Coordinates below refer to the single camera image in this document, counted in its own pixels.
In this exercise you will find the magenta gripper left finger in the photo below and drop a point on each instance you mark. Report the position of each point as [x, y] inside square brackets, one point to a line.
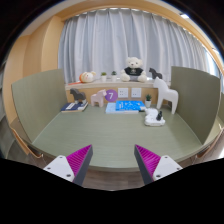
[72, 167]

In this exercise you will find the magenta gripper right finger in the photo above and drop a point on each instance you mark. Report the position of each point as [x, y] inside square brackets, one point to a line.
[152, 166]

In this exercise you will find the black charger plug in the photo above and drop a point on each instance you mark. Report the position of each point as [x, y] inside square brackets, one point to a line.
[159, 116]

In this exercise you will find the white power strip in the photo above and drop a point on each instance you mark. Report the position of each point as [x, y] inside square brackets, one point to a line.
[150, 118]

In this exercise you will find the dark navy book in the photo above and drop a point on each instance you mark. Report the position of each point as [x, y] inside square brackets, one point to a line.
[74, 107]

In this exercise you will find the small potted plant on desk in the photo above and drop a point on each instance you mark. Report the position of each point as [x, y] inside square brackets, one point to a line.
[148, 101]

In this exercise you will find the blue book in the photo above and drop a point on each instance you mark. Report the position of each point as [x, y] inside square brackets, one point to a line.
[129, 105]

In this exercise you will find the light blue book underneath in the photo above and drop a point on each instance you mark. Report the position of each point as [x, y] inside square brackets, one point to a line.
[111, 109]

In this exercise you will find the dark grey wooden horse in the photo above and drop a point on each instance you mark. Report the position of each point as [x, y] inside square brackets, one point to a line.
[78, 96]

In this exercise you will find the small pink wooden horse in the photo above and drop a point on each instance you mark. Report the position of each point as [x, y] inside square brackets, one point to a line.
[98, 98]

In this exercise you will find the large white wooden horse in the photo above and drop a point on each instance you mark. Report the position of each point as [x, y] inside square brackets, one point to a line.
[165, 93]

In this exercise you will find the left green partition panel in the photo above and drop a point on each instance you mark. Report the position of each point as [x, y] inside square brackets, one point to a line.
[38, 99]

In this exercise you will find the green partition panel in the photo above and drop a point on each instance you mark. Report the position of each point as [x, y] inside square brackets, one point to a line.
[38, 99]
[199, 99]

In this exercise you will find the purple round number seven sign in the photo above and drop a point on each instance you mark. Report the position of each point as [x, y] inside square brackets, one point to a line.
[111, 95]

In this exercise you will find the right green partition panel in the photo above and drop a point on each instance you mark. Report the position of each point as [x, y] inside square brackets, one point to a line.
[199, 99]

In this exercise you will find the orange white plush toy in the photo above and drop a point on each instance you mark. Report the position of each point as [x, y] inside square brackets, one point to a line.
[87, 77]

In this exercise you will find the small black horse figurine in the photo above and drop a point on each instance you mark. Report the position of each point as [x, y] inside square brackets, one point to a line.
[155, 73]

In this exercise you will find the cream teddy bear black shirt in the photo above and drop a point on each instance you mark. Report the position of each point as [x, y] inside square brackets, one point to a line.
[133, 71]

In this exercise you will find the left small potted plant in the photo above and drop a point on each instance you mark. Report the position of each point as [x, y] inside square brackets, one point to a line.
[103, 76]

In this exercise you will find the right small potted plant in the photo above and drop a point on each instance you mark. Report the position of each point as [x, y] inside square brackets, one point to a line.
[114, 76]

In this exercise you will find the grey white curtain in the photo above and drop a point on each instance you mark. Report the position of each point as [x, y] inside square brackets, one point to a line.
[102, 41]

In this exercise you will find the right white wall socket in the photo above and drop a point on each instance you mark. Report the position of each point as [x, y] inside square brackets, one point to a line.
[135, 92]

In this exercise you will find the white wall socket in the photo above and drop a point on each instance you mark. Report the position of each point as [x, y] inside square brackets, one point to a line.
[135, 92]
[122, 92]

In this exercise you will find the left white wall socket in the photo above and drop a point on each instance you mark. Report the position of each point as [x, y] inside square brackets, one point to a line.
[122, 92]

